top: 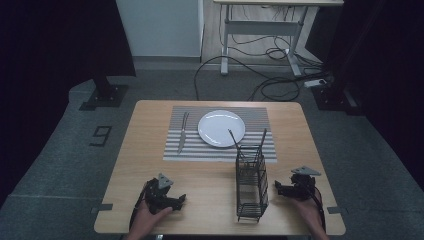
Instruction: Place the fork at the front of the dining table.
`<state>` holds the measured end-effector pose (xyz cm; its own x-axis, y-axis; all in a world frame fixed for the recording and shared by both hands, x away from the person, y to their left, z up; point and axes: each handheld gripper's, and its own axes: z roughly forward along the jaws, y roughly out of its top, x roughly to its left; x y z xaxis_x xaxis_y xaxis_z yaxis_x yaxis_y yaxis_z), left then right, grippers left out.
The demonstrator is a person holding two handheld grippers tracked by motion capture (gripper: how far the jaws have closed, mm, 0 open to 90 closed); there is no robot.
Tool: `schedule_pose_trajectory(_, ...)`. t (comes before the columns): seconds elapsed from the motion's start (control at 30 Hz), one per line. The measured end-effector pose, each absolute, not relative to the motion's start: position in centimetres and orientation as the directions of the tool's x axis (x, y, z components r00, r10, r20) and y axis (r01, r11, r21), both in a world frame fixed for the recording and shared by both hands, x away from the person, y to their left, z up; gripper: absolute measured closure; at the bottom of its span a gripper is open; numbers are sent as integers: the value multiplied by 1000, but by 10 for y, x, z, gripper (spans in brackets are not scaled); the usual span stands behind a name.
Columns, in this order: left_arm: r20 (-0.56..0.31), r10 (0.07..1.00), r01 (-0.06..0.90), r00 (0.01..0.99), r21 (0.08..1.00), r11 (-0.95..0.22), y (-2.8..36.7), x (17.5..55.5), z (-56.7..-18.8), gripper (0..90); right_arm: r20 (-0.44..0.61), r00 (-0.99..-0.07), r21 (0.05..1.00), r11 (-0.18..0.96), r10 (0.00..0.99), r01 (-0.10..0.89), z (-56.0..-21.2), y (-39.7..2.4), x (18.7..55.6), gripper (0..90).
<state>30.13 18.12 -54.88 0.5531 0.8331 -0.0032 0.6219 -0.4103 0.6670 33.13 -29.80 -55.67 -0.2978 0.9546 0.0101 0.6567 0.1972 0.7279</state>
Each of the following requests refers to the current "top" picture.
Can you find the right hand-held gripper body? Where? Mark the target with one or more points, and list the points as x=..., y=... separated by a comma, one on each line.
x=304, y=185

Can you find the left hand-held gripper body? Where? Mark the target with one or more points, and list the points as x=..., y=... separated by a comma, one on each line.
x=156, y=195

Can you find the person's left hand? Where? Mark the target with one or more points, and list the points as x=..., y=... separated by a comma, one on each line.
x=146, y=218

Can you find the person's right hand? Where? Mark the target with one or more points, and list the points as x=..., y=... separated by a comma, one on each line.
x=310, y=215

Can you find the grey tape strip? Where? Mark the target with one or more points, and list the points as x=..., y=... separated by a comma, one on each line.
x=337, y=210
x=102, y=208

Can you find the grey striped placemat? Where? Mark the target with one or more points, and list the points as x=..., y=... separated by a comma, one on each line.
x=200, y=151

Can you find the silver table knife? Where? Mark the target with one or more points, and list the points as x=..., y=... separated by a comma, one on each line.
x=182, y=136

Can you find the white round plate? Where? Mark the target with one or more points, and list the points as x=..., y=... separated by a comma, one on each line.
x=221, y=128

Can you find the white power strip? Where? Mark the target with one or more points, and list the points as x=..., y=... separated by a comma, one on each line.
x=315, y=83

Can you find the black curtain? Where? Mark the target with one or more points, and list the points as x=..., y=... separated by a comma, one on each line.
x=50, y=66
x=386, y=73

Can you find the white metal-legged desk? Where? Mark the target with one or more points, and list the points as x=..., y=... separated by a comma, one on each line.
x=263, y=28

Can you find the white cabinet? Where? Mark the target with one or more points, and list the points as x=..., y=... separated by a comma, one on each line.
x=160, y=28

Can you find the black stand with base plate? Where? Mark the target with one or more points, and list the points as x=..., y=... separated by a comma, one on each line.
x=335, y=96
x=105, y=95

